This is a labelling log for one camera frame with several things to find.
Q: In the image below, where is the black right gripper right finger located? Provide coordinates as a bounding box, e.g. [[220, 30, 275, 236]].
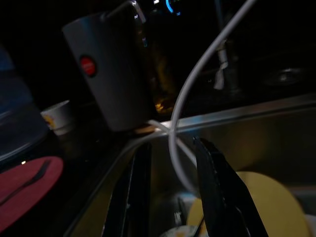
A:
[[193, 137, 270, 237]]

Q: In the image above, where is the stainless steel sink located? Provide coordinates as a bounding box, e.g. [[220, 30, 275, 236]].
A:
[[63, 93, 316, 237]]

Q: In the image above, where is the coral pink round plate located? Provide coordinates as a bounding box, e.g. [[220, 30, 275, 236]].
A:
[[0, 156, 64, 234]]

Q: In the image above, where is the black fork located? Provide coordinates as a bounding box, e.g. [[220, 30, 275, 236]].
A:
[[0, 159, 51, 205]]

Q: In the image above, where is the white floral plate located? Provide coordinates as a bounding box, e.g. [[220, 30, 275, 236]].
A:
[[160, 226, 205, 237]]

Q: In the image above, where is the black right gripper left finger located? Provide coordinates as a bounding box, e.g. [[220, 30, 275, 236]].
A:
[[103, 142, 153, 237]]

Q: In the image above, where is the round steel hole cover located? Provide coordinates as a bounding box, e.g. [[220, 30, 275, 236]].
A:
[[261, 66, 312, 87]]

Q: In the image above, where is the grey water filter canister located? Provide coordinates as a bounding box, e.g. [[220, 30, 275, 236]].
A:
[[61, 1, 158, 131]]

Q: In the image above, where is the white printed cup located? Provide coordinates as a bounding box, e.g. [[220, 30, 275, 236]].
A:
[[40, 100, 74, 136]]

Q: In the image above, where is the long white hose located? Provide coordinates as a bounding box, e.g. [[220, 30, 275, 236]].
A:
[[168, 0, 259, 193]]

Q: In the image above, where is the chrome gooseneck faucet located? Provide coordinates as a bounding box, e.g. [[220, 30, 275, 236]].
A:
[[213, 0, 241, 96]]

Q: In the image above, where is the yellow round plate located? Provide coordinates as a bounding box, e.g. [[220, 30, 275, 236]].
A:
[[186, 171, 311, 237]]

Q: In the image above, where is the short white hose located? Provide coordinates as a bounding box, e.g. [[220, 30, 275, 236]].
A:
[[147, 119, 198, 166]]

